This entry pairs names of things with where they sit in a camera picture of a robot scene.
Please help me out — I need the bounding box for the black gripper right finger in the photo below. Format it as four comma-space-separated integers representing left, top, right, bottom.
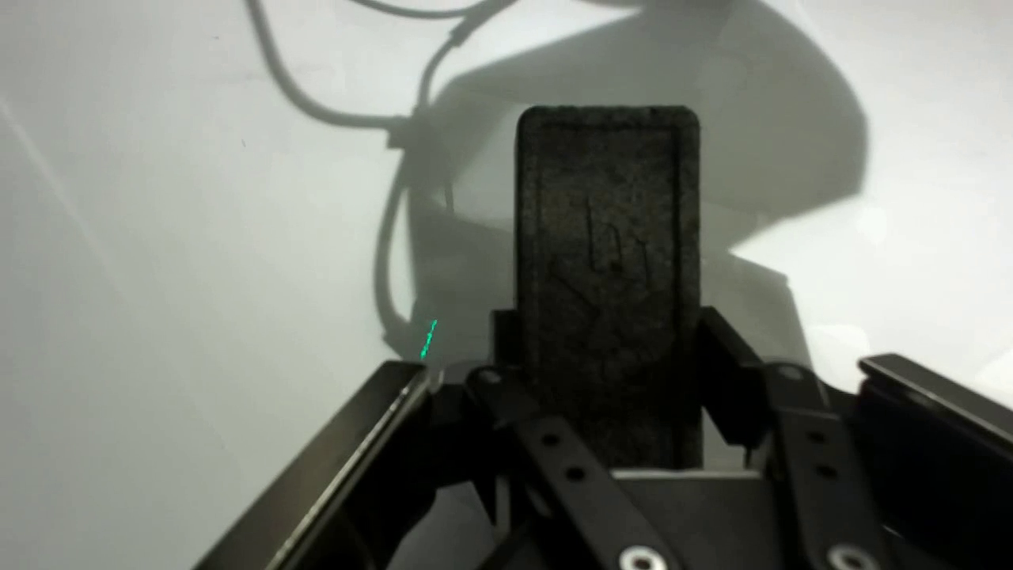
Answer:
690, 303, 926, 570

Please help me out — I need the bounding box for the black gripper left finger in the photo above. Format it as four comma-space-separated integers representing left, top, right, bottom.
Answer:
462, 303, 690, 570

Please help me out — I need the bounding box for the black whiteboard eraser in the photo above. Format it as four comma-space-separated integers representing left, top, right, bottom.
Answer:
513, 102, 707, 472

